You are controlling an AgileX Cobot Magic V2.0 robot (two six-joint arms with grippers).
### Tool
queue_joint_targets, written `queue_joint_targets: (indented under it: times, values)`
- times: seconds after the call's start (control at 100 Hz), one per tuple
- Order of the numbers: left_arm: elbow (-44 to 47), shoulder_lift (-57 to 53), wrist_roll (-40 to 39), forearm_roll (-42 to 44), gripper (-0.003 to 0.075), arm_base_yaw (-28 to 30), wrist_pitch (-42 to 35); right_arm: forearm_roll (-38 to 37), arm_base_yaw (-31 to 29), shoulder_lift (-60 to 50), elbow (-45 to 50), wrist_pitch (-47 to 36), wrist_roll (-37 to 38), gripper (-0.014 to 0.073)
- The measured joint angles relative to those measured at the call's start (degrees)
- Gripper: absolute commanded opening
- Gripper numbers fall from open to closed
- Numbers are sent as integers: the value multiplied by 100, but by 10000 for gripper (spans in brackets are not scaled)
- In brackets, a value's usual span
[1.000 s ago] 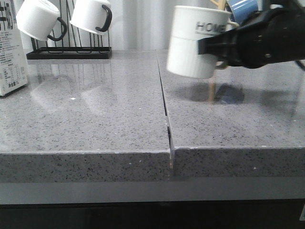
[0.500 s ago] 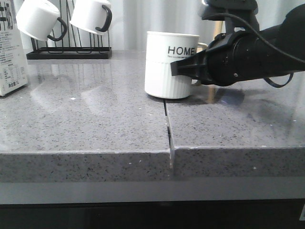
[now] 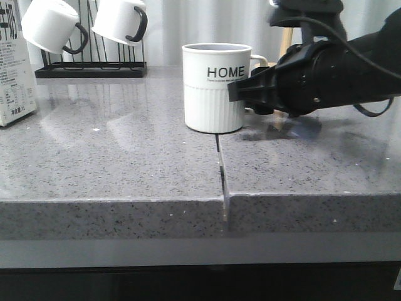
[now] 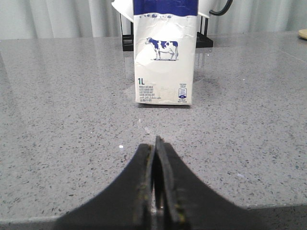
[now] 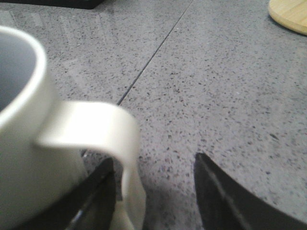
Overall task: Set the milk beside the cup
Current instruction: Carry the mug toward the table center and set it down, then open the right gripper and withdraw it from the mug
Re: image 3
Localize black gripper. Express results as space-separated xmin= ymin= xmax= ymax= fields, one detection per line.
xmin=227 ymin=41 xmax=354 ymax=116

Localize white mug left on rack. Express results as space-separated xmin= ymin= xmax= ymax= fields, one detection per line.
xmin=21 ymin=0 xmax=89 ymax=55

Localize blue white milk carton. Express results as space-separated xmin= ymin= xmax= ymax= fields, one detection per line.
xmin=1 ymin=1 xmax=37 ymax=127

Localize white HOME mug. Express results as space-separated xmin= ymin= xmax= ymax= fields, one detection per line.
xmin=182 ymin=43 xmax=268 ymax=134

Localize white mug on rack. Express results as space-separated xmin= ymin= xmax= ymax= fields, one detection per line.
xmin=91 ymin=0 xmax=148 ymax=46
xmin=21 ymin=0 xmax=89 ymax=55

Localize wooden mug tree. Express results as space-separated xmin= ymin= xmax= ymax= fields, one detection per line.
xmin=254 ymin=28 xmax=293 ymax=68

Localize white mug right on rack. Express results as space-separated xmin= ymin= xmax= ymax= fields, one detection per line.
xmin=91 ymin=0 xmax=148 ymax=46

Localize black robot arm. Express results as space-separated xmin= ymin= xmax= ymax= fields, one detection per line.
xmin=228 ymin=1 xmax=400 ymax=117

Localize black wire mug rack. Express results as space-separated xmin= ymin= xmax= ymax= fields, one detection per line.
xmin=35 ymin=1 xmax=147 ymax=78

